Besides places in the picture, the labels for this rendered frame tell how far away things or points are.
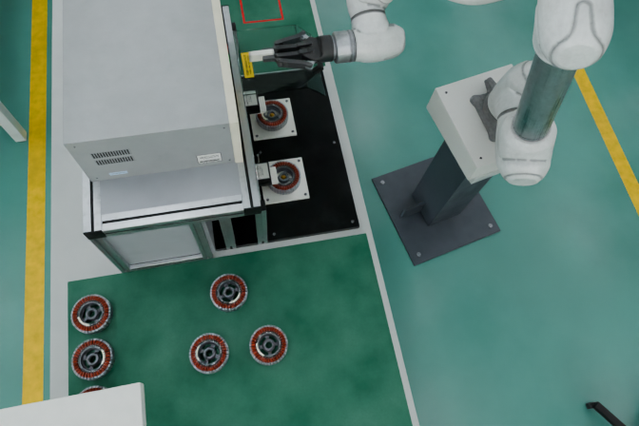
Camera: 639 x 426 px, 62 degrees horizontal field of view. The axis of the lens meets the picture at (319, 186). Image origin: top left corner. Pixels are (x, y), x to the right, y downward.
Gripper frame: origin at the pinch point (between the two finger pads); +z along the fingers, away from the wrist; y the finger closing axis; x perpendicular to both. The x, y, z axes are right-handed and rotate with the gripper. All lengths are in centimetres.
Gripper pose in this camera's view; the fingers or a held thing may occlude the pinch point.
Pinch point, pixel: (261, 55)
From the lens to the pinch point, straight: 153.6
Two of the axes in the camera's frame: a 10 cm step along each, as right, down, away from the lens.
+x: 0.8, -4.1, -9.1
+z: -9.8, 1.4, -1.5
